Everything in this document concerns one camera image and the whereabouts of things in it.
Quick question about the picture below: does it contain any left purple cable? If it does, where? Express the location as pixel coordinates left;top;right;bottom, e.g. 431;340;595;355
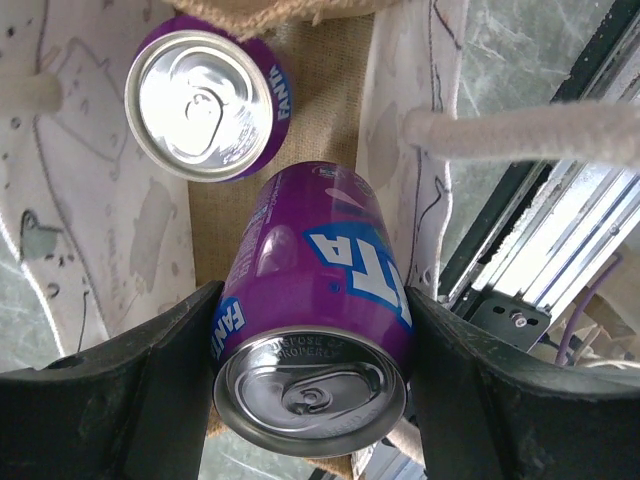
557;252;626;366

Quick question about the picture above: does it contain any purple Fanta can front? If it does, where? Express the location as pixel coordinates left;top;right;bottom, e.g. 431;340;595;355
211;162;414;458

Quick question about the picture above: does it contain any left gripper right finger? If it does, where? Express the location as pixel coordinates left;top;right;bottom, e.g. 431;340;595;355
407;288;639;479

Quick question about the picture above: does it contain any aluminium mounting rail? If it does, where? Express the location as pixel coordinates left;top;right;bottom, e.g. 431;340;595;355
440;1;639;349

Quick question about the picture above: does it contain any purple fanta can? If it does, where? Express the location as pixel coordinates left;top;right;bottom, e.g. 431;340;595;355
124;15;294;183
211;162;414;458

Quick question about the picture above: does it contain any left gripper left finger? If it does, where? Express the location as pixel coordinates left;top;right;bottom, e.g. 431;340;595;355
1;281;223;479

